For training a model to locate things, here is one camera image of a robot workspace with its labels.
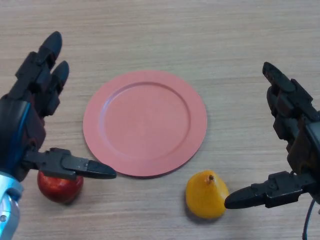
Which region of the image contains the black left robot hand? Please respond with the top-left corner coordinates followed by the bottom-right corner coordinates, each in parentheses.
top-left (0, 30), bottom-right (118, 185)

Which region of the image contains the pink round plate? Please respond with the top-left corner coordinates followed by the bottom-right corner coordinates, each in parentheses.
top-left (82, 70), bottom-right (208, 179)

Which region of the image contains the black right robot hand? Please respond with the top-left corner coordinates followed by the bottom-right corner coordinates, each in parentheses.
top-left (224, 61), bottom-right (320, 210)

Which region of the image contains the yellow pear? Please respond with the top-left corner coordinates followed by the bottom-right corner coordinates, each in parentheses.
top-left (185, 169), bottom-right (230, 220)

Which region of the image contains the red apple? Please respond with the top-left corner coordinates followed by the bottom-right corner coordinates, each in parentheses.
top-left (37, 169), bottom-right (84, 205)

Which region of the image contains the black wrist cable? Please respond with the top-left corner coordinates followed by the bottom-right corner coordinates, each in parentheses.
top-left (301, 197), bottom-right (316, 240)

